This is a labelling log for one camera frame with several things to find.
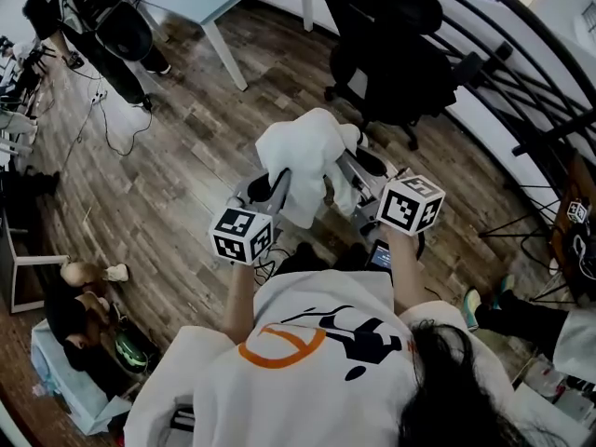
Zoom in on white t-shirt garment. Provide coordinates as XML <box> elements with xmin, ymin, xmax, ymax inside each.
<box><xmin>254</xmin><ymin>107</ymin><xmax>370</xmax><ymax>231</ymax></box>

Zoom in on person's black trousers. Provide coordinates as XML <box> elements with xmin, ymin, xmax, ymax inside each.
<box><xmin>278</xmin><ymin>241</ymin><xmax>370</xmax><ymax>275</ymax></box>

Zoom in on black garment pile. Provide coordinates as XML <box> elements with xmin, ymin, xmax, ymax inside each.
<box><xmin>44</xmin><ymin>279</ymin><xmax>120</xmax><ymax>374</ymax></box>

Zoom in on person's left forearm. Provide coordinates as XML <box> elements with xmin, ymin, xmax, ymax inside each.
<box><xmin>220</xmin><ymin>261</ymin><xmax>257</xmax><ymax>345</ymax></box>

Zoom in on person's right forearm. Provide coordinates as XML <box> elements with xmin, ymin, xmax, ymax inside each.
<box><xmin>384</xmin><ymin>227</ymin><xmax>428</xmax><ymax>318</ymax></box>

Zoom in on light blue bin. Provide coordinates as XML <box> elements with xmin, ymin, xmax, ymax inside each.
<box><xmin>30</xmin><ymin>318</ymin><xmax>135</xmax><ymax>437</ymax></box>

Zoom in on black floor cable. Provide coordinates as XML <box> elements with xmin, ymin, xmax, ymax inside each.
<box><xmin>62</xmin><ymin>88</ymin><xmax>155</xmax><ymax>157</ymax></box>

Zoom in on small black screen device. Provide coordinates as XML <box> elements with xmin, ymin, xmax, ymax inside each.
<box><xmin>364</xmin><ymin>238</ymin><xmax>393</xmax><ymax>273</ymax></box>

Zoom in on dark striped ball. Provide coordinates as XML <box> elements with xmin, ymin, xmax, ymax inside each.
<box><xmin>114</xmin><ymin>331</ymin><xmax>149</xmax><ymax>374</ymax></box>

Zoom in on black office chair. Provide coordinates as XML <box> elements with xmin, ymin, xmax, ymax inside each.
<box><xmin>316</xmin><ymin>0</ymin><xmax>486</xmax><ymax>152</ymax></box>

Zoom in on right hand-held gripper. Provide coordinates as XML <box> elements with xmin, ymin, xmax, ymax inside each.
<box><xmin>331</xmin><ymin>145</ymin><xmax>446</xmax><ymax>238</ymax></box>

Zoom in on white frame table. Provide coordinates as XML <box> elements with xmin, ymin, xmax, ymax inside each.
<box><xmin>0</xmin><ymin>202</ymin><xmax>72</xmax><ymax>315</ymax></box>

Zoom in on person's white printed t-shirt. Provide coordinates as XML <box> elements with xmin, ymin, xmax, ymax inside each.
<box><xmin>123</xmin><ymin>270</ymin><xmax>518</xmax><ymax>447</ymax></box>

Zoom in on beige plush toy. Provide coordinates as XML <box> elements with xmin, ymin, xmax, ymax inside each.
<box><xmin>59</xmin><ymin>259</ymin><xmax>113</xmax><ymax>330</ymax></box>

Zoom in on gridded wall window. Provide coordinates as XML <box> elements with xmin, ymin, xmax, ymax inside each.
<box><xmin>580</xmin><ymin>0</ymin><xmax>596</xmax><ymax>35</ymax></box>

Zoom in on black metal railing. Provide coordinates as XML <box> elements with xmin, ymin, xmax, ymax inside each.
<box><xmin>278</xmin><ymin>0</ymin><xmax>596</xmax><ymax>232</ymax></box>

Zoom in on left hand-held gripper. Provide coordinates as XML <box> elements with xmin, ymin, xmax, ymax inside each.
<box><xmin>210</xmin><ymin>168</ymin><xmax>294</xmax><ymax>265</ymax></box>

